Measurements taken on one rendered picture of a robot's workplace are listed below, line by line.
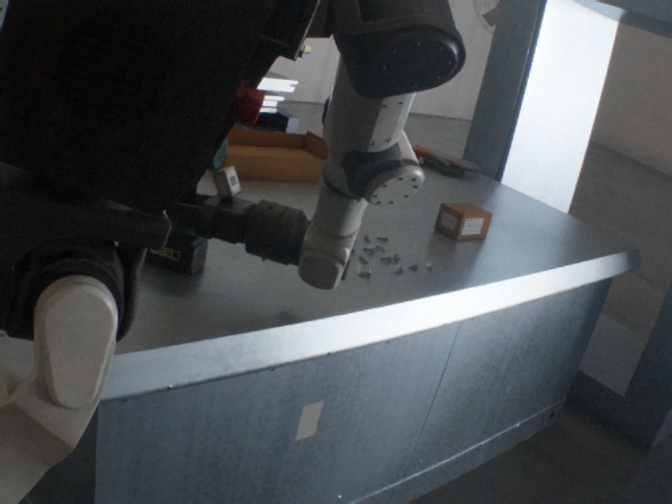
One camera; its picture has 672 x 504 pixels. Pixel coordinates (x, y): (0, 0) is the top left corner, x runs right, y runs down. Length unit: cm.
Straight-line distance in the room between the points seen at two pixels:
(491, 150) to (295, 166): 113
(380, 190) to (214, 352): 33
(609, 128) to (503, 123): 855
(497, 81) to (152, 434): 205
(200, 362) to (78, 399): 32
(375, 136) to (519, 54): 197
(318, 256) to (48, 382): 49
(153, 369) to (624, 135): 1045
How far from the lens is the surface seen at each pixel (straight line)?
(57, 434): 78
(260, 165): 180
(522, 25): 278
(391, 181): 89
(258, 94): 58
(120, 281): 74
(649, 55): 1111
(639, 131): 1106
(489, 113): 283
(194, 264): 121
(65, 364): 72
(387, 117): 81
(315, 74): 729
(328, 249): 106
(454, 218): 174
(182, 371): 101
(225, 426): 122
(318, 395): 134
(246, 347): 107
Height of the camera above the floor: 114
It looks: 18 degrees down
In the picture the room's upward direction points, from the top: 14 degrees clockwise
